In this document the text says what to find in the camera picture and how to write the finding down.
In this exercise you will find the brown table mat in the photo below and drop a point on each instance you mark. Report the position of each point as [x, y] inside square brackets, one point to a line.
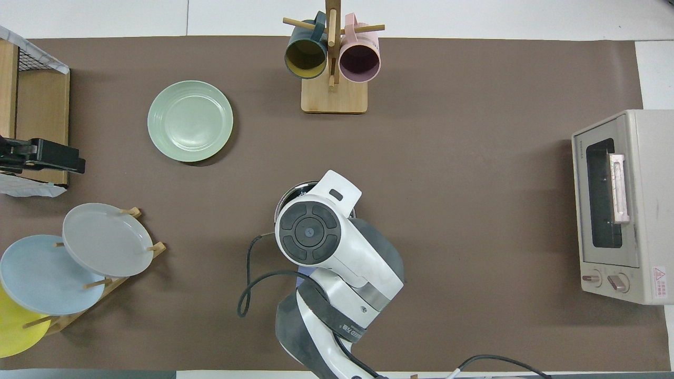
[474, 158]

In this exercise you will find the white toaster oven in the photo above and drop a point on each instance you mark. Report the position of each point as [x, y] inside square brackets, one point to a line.
[653, 200]

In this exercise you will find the dark wooden board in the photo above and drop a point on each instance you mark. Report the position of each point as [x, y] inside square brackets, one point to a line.
[45, 105]

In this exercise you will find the dark teal mug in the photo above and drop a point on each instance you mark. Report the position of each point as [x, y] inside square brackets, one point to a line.
[305, 58]

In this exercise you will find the light blue plate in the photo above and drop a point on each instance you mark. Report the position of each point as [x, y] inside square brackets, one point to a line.
[42, 279]

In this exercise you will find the wooden mug tree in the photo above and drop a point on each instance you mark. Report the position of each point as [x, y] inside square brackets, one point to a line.
[334, 100]

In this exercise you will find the black camera mount head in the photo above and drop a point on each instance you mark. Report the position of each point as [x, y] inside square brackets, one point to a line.
[55, 157]

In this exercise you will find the yellow plate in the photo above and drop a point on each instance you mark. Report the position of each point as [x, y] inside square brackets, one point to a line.
[16, 331]

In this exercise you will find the grey plate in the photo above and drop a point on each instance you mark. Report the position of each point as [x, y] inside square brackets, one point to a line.
[105, 239]

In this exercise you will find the wooden plate rack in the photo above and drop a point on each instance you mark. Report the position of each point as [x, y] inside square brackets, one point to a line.
[68, 320]

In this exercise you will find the pink mug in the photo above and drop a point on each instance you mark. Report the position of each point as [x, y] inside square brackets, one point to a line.
[359, 60]

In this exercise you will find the light wooden board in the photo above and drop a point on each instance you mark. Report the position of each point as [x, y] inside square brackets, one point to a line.
[6, 89]

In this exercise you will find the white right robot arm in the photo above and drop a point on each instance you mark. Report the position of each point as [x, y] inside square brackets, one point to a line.
[342, 252]

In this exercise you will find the green plate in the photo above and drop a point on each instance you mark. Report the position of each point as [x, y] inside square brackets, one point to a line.
[189, 121]

